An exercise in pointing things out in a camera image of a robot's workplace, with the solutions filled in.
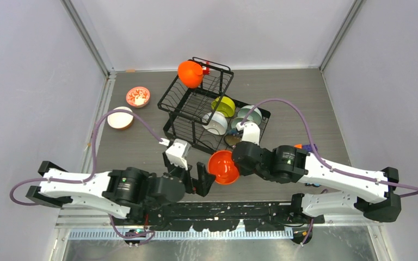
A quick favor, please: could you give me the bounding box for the red box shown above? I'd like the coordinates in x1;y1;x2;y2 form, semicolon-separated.
202;61;210;75

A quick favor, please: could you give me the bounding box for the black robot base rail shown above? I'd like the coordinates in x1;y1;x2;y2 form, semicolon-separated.
122;201;326;233

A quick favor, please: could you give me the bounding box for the white bowl red floral pattern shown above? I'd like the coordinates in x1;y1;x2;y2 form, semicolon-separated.
126;86;151;108

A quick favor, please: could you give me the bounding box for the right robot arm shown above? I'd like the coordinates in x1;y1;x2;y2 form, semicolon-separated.
231;141;402;223

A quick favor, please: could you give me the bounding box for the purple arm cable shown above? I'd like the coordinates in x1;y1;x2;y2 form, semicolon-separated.
9;109;167;246
241;98;418;246

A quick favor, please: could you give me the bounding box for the grey building block plate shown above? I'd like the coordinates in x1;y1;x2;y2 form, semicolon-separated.
302;144;318;153

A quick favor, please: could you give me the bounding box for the celadon bowl with flower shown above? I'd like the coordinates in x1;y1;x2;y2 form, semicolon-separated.
231;117;244;129

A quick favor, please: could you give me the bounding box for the black wire dish rack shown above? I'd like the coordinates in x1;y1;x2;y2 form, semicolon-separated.
157;57;272;171

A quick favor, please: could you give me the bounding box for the mint textured bowl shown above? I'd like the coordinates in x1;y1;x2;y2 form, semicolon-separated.
237;105;263;125

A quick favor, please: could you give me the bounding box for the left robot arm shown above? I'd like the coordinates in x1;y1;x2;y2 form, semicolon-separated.
26;153;216;225

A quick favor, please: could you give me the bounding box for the yellow-green bowl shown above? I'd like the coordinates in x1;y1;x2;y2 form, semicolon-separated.
211;96;236;117

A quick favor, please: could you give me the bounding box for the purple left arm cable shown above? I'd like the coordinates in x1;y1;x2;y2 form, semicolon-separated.
9;109;167;246

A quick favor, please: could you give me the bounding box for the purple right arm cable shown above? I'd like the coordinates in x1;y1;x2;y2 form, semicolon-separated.
241;98;418;246

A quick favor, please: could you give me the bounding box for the white ribbed bowl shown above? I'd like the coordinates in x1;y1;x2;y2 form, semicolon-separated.
201;111;228;135

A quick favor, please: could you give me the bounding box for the dark blue glazed bowl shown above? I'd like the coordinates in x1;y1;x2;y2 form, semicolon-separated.
224;129;242;147

